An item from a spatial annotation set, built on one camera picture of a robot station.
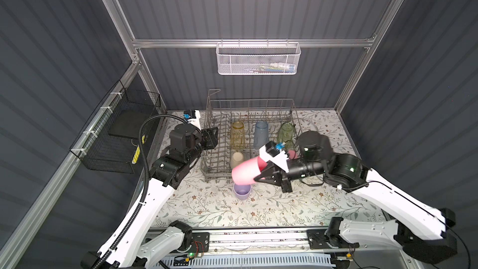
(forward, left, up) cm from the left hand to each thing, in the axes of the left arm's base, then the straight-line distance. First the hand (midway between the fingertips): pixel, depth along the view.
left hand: (215, 131), depth 68 cm
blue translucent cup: (+14, -19, -20) cm, 31 cm away
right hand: (-20, -15, +2) cm, 25 cm away
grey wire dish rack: (+4, +4, -32) cm, 32 cm away
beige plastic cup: (0, -7, -20) cm, 21 cm away
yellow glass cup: (+14, -8, -21) cm, 26 cm away
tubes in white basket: (+39, -26, +2) cm, 47 cm away
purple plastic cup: (-11, -10, -33) cm, 36 cm away
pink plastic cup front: (-17, -11, +1) cm, 21 cm away
